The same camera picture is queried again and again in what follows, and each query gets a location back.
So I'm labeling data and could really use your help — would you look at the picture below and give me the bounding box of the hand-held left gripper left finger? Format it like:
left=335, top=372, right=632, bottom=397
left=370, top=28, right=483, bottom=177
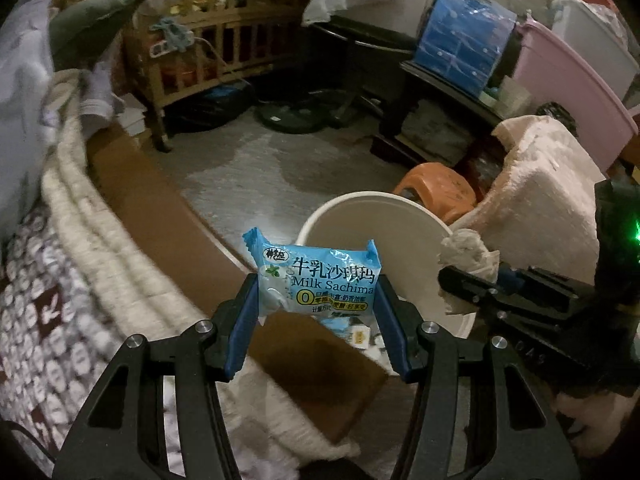
left=52, top=272, right=261, bottom=480

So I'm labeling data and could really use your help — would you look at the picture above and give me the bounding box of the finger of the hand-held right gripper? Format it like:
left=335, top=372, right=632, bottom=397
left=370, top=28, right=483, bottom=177
left=438, top=265, right=568, bottom=346
left=500, top=266, right=598, bottom=306

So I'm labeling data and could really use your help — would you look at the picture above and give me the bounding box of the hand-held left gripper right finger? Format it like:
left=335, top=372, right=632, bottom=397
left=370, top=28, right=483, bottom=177
left=376, top=275, right=576, bottom=480

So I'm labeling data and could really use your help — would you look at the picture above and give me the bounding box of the grey tissue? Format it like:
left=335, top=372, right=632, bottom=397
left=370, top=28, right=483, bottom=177
left=437, top=227, right=501, bottom=313

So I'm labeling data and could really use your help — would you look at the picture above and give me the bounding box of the blue white snack packet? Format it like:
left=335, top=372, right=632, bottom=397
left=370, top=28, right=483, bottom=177
left=242, top=227, right=383, bottom=328

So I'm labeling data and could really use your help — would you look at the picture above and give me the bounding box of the white bucket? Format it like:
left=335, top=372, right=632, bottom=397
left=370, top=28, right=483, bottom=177
left=296, top=191, right=478, bottom=376

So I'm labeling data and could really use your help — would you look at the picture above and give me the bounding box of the cream fluffy towel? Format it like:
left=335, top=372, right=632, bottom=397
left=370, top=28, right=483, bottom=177
left=450, top=115, right=608, bottom=286

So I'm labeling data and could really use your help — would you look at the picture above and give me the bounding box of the orange plastic stool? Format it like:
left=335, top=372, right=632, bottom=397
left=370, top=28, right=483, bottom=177
left=392, top=162, right=481, bottom=226

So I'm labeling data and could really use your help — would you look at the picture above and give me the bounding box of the brown cardboard sheet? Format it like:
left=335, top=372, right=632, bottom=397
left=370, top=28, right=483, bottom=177
left=87, top=122, right=388, bottom=441

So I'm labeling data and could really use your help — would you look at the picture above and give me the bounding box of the black fuzzy item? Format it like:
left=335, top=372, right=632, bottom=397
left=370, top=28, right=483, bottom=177
left=535, top=101, right=581, bottom=136

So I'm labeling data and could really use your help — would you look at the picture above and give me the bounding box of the maroon white patterned bedsheet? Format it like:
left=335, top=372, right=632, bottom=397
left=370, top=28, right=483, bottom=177
left=0, top=205, right=116, bottom=431

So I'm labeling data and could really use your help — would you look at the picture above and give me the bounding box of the black round fan base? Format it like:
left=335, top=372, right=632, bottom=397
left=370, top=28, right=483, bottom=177
left=255, top=90, right=361, bottom=133

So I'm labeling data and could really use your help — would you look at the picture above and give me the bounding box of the black bag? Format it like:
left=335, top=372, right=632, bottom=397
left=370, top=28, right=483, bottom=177
left=167, top=82, right=256, bottom=133

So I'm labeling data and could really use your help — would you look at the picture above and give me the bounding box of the pink plastic tub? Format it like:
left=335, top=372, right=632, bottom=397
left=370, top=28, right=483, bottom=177
left=512, top=20, right=640, bottom=176

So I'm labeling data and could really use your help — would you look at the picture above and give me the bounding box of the white folded cloth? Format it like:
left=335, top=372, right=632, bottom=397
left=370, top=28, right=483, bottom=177
left=77, top=67, right=126, bottom=136

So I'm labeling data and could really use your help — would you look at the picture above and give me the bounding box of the blue drawer box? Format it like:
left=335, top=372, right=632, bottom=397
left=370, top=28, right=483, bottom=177
left=414, top=0, right=518, bottom=97

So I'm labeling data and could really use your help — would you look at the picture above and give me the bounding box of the white translucent storage bin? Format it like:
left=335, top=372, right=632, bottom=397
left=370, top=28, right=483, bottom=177
left=550, top=0, right=631, bottom=56

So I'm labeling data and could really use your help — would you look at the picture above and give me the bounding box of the wooden crib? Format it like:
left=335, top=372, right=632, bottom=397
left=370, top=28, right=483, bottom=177
left=122, top=0, right=316, bottom=153

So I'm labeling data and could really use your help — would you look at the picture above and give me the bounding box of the dark table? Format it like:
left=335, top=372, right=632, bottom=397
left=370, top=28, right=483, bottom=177
left=310, top=15, right=506, bottom=171

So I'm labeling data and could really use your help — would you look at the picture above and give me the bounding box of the teal cloth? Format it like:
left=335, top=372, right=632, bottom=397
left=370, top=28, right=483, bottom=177
left=152, top=16, right=196, bottom=53

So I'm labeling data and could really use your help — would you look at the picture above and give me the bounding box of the grey quilt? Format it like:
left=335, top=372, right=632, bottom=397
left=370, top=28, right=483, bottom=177
left=0, top=0, right=56, bottom=246

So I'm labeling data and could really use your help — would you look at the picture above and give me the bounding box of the green pillow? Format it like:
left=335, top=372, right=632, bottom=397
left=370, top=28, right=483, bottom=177
left=50, top=0, right=153, bottom=71

